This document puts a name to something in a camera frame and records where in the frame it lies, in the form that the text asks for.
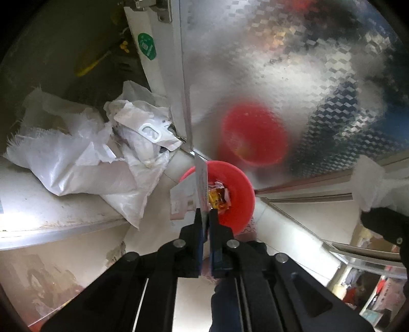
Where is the red plastic basin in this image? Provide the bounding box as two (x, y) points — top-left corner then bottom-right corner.
(180, 160), (256, 235)

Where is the white sachet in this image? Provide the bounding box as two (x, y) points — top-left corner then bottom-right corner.
(193, 152), (210, 211)

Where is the textured metal cabinet door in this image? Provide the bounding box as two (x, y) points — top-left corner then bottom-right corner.
(171, 0), (409, 192)

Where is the white tissue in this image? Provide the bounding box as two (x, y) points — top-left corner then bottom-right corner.
(351, 156), (409, 213)

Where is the white bag with handle cutout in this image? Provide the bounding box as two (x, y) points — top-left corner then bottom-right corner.
(104, 80), (183, 152)

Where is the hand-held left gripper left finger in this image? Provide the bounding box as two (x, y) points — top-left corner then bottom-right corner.
(41, 207), (208, 332)

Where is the person's leg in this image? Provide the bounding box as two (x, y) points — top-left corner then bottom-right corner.
(209, 278), (243, 332)

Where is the yellow sachet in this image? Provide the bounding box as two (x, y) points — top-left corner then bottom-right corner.
(208, 187), (227, 209)

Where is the white woven sack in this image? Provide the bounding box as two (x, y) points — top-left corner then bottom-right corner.
(3, 88), (170, 230)

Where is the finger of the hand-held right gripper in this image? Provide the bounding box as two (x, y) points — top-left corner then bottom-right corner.
(361, 207), (409, 253)

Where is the yellow handled tool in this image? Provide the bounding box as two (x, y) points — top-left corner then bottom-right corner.
(75, 41), (128, 77)

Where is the white cabinet frame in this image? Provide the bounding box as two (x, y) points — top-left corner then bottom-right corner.
(123, 0), (192, 150)

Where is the green round sticker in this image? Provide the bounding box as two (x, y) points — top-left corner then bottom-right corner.
(137, 32), (158, 61)

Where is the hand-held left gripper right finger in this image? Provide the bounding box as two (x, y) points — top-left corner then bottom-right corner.
(208, 209), (374, 332)

